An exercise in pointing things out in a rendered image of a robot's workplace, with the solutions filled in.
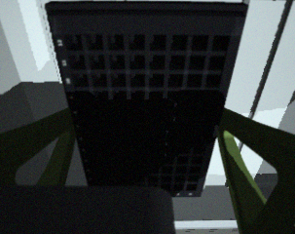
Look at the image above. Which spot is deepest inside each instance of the grey rectangular plate holder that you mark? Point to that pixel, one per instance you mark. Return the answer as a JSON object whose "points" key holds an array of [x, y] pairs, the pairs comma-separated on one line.
{"points": [[206, 225]]}

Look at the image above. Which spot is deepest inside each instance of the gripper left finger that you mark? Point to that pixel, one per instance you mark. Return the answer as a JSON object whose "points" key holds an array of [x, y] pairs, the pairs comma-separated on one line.
{"points": [[19, 145]]}

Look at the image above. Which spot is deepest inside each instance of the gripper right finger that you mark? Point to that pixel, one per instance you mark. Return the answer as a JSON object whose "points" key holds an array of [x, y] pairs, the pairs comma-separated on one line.
{"points": [[277, 147]]}

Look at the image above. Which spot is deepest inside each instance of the white multi-well plate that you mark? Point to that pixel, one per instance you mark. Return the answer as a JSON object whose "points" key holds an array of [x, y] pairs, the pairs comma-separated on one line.
{"points": [[208, 231]]}

